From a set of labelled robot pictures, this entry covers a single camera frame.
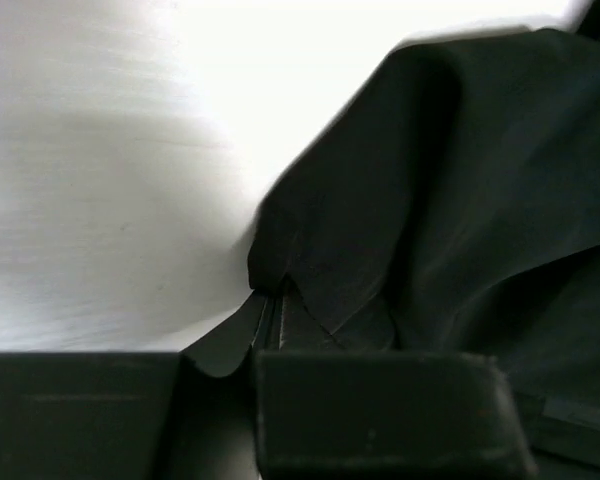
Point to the black shorts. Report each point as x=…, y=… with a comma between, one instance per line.
x=454, y=207

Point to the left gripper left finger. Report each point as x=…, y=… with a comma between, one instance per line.
x=134, y=415

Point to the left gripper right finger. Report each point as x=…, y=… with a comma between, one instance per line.
x=382, y=415

